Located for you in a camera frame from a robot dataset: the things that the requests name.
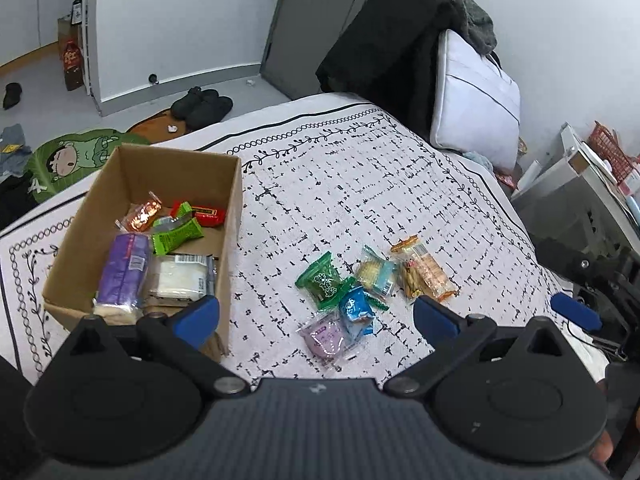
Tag red snack packet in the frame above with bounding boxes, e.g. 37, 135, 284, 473
170, 202, 226, 228

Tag pink purple snack packet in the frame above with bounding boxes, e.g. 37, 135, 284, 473
297, 310, 356, 363

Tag orange biscuit packet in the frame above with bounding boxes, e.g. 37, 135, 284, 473
390, 235, 459, 302

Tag grey door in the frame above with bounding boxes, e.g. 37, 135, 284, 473
262, 0, 367, 100

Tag black coat on chair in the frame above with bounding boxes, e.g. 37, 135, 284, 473
316, 0, 462, 138

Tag light green snack packet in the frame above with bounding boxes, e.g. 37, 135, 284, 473
151, 202, 204, 256

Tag grey sweater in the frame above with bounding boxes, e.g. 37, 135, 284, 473
449, 0, 497, 56

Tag red woven basket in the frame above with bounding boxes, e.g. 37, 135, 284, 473
587, 122, 636, 183

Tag white patterned bed cover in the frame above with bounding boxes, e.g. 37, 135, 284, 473
0, 91, 606, 386

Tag blue snack packet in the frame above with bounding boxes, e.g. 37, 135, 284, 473
338, 286, 388, 341

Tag dark green snack packet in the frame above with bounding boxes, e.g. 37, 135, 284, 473
295, 252, 355, 311

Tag black slippers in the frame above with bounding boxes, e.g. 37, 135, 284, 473
169, 87, 233, 131

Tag white pillow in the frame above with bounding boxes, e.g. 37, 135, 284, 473
430, 29, 521, 174

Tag black sock on floor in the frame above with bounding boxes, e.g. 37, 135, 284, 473
2, 81, 23, 110

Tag white desk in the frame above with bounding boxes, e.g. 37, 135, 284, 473
512, 124, 639, 255

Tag yellow teal cookie packet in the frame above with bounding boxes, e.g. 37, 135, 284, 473
355, 245, 398, 298

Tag clear white cracker packet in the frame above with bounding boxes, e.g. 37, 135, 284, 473
143, 254, 217, 307

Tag green cartoon floor mat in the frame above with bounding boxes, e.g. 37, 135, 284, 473
26, 129, 150, 204

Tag orange foil snack packet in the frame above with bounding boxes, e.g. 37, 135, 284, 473
115, 192, 163, 233

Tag cardboard box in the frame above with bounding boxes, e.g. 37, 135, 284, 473
41, 143, 244, 362

